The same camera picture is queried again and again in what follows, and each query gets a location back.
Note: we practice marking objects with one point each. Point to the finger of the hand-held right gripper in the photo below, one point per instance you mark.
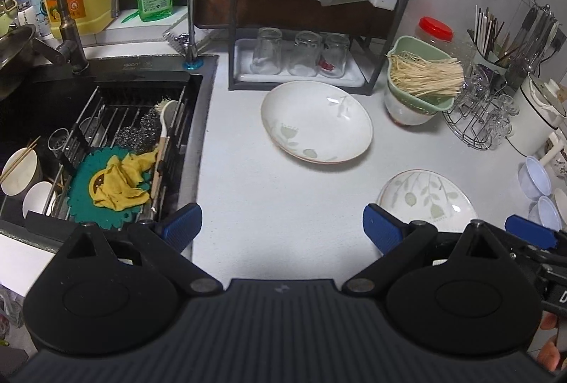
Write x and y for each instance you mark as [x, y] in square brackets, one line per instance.
[529, 227]

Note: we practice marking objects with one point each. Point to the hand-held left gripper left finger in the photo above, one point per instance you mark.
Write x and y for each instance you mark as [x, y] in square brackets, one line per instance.
[181, 226]

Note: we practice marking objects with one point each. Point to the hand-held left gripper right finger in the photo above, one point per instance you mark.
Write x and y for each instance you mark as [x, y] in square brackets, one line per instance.
[381, 228]

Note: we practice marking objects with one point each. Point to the white plate leaf print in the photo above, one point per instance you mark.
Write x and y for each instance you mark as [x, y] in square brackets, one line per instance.
[425, 199]

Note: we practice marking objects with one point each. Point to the large floral plate orange rim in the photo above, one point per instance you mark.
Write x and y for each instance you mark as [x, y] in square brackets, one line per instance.
[316, 128]

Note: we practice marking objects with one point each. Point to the person's right hand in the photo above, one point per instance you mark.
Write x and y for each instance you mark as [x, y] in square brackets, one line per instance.
[550, 358]

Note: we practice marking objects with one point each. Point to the yellow dish cloth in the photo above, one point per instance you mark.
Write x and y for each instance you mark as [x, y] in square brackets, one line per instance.
[119, 183]

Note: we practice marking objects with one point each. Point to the printed white mug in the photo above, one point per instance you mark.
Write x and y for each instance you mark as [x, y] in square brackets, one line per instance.
[558, 154]

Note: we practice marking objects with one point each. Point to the steel wool scrubber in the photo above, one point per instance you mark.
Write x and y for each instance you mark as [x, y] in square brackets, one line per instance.
[126, 138]
[148, 126]

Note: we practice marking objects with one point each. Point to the green silicone mat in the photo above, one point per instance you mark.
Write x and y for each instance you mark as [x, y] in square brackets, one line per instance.
[82, 188]

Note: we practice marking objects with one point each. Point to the white electric cooking pot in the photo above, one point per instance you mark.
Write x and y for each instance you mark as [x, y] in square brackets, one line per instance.
[536, 117]

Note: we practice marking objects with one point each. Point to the white ceramic bowl brown rim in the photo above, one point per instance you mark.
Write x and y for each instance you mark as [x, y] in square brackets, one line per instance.
[405, 113]

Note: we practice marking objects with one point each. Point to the metal sink drain rack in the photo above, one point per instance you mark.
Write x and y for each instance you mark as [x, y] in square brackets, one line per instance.
[110, 117]

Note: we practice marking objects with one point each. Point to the green colander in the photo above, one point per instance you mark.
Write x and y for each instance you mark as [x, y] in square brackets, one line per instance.
[423, 104]

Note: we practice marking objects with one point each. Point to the plain white bowl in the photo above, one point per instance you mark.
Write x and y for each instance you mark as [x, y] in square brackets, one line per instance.
[37, 199]

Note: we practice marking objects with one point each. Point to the small drinking glass in sink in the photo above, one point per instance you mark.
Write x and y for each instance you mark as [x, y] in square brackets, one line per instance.
[57, 141]

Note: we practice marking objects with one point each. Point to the enoki mushrooms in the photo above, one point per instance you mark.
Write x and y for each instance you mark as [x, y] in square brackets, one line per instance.
[425, 75]

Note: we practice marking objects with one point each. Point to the white bowl with chopsticks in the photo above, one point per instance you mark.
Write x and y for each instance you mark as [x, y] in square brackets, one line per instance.
[20, 179]

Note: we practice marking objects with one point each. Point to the white box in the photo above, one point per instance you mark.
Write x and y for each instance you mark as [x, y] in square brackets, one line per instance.
[15, 259]

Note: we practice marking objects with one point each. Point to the wooden chopstick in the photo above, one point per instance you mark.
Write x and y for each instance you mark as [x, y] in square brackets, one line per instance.
[17, 165]
[20, 157]

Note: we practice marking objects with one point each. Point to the hanging metal utensils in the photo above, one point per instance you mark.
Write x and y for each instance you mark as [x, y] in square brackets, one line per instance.
[536, 37]

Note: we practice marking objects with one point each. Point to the black kitchen sink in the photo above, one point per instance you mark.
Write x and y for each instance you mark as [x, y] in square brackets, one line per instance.
[26, 108]

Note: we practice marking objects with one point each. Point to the bundle of chopsticks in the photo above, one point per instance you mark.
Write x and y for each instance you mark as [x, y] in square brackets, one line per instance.
[487, 30]

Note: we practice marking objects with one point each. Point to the clear jar with red lid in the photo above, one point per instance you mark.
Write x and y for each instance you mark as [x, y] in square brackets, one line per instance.
[436, 30]

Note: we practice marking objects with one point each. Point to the chrome gooseneck faucet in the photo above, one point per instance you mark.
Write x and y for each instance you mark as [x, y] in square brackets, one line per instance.
[190, 19]

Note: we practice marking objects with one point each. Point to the black dish rack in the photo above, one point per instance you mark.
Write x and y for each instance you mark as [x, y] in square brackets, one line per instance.
[237, 10]

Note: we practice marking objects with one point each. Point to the metal pot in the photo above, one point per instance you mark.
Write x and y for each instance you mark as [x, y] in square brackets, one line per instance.
[15, 50]

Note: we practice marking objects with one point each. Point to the blue and white bottle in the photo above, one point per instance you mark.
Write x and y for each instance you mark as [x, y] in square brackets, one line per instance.
[37, 6]

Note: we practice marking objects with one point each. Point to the wall socket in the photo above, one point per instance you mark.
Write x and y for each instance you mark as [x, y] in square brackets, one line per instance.
[556, 39]

